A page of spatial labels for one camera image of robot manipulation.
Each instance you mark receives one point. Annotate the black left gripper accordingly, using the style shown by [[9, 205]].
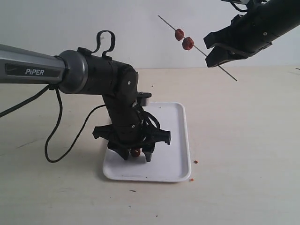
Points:
[[122, 140]]

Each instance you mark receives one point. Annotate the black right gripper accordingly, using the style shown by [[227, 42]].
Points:
[[247, 35]]

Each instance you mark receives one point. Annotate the red date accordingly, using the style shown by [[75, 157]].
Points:
[[179, 34], [135, 153], [187, 43]]

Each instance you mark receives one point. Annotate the red date top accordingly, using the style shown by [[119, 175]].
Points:
[[187, 43]]

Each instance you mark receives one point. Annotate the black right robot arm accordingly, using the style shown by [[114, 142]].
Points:
[[282, 16]]

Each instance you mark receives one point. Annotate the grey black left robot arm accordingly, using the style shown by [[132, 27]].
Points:
[[79, 72]]

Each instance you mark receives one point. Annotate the white rectangular plastic tray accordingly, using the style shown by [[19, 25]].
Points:
[[169, 163]]

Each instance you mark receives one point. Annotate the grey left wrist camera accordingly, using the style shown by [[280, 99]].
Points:
[[143, 98]]

